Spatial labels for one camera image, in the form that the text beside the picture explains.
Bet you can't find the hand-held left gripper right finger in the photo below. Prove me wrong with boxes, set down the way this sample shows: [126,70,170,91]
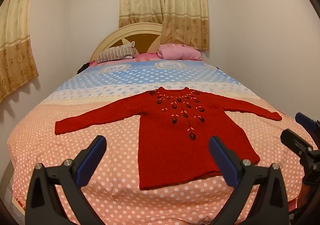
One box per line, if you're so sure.
[209,136,290,225]

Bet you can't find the pink pillow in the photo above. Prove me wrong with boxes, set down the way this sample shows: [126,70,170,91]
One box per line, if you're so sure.
[157,43,203,61]

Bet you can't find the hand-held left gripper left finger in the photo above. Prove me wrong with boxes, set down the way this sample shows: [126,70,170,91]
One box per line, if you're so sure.
[25,135,108,225]

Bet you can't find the cream wooden headboard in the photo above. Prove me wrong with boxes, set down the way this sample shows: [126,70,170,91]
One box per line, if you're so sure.
[89,23,165,63]

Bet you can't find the beige floral side curtain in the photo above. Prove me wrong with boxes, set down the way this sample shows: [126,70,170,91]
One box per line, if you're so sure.
[0,0,40,103]

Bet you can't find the red knitted sweater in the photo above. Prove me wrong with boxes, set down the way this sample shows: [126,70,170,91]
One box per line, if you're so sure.
[54,87,282,190]

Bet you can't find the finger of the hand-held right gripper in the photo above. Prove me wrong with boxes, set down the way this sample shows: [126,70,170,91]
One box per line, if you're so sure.
[295,112,320,133]
[280,128,313,158]

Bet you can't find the striped pillow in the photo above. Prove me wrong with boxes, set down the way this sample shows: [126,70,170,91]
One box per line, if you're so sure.
[95,42,137,64]

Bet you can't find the white mattress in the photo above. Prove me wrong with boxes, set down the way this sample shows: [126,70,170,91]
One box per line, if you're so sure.
[3,160,26,218]

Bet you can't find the pink bed sheet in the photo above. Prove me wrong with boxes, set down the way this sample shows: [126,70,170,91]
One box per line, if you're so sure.
[136,53,163,62]

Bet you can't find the dark cloth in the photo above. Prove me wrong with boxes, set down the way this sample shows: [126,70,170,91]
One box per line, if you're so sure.
[76,62,91,75]

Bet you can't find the polka-dot bedspread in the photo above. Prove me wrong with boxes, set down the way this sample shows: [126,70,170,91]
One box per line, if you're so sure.
[7,60,318,225]

